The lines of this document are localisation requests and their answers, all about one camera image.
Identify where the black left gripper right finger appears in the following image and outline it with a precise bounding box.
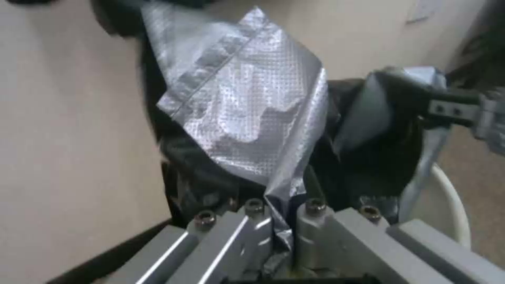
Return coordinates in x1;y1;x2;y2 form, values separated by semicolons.
292;165;505;284

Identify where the pale wall plate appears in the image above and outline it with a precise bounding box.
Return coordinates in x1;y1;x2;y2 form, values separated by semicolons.
406;0;436;24

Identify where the grey black plastic trash bag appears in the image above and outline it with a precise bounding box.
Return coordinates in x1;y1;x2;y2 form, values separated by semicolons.
91;0;451;268

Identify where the white round trash bin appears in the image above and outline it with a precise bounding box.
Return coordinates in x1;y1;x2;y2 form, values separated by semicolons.
398;161;473;250

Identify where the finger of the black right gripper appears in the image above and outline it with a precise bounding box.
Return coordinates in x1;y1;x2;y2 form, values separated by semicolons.
388;69;505;156

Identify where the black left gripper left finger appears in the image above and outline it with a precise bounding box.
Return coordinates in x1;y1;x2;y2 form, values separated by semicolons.
133;189;277;284

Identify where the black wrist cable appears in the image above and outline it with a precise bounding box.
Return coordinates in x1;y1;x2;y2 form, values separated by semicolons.
445;0;505;91

